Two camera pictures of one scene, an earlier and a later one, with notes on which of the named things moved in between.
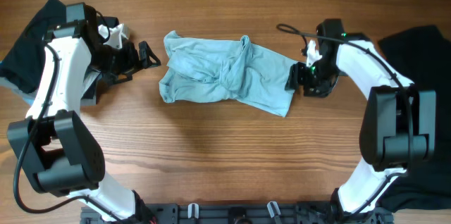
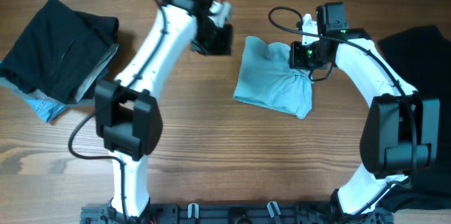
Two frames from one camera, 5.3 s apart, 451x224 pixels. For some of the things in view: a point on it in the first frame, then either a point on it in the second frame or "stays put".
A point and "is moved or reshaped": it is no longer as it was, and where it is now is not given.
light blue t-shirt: x=207 y=70 is moved or reshaped
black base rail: x=238 y=213 stays put
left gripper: x=132 y=65 to x=221 y=44
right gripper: x=297 y=74 to x=295 y=58
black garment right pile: x=423 y=57 stays put
